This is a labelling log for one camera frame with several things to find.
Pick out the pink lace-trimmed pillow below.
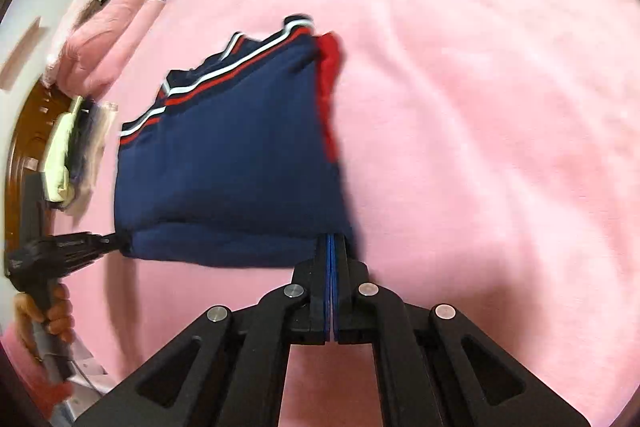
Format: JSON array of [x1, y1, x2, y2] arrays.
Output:
[[42, 0, 116, 82]]

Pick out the carved wooden headboard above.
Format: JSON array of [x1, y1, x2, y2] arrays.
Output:
[[6, 82, 68, 280]]

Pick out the person's left hand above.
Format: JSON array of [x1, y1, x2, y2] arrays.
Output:
[[14, 283, 75, 348]]

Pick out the printed pastel cloth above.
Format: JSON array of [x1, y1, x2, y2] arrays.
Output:
[[52, 354, 116, 423]]

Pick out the pink fleece bed blanket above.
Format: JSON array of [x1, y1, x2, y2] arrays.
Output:
[[50, 0, 640, 410]]

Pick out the folded pink quilt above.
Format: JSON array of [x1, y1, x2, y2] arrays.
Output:
[[57, 0, 166, 95]]

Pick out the navy and red baseball jacket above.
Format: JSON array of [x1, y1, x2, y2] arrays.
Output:
[[114, 13, 358, 269]]

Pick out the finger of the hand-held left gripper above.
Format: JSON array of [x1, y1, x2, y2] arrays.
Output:
[[92, 232, 125, 254]]

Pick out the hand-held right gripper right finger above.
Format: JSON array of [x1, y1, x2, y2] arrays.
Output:
[[332, 233, 592, 427]]

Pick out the stack of folded clothes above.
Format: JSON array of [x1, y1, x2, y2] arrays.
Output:
[[42, 96, 119, 208]]

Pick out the wooden wall strip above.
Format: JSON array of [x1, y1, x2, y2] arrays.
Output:
[[0, 18, 42, 92]]

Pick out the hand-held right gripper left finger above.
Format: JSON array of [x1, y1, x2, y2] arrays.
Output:
[[75, 233, 334, 427]]

